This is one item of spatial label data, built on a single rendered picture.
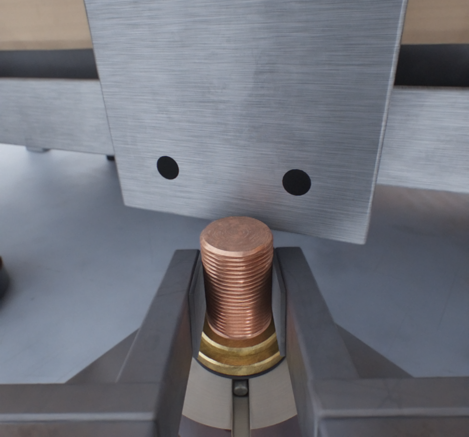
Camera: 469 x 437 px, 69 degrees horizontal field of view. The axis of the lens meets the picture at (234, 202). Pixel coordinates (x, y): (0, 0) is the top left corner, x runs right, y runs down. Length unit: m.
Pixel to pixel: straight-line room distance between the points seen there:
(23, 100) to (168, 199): 0.16
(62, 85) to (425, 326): 0.31
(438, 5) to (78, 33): 0.24
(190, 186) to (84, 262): 0.22
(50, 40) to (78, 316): 0.22
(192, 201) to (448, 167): 0.12
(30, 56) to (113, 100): 0.19
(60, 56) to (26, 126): 0.06
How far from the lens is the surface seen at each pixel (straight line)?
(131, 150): 0.17
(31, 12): 0.33
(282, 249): 0.15
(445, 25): 0.23
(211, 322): 0.16
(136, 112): 0.16
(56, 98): 0.27
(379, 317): 0.29
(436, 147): 0.19
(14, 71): 0.37
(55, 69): 0.33
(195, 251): 0.15
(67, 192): 0.53
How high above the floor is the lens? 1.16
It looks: 27 degrees up
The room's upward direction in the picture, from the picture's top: 178 degrees clockwise
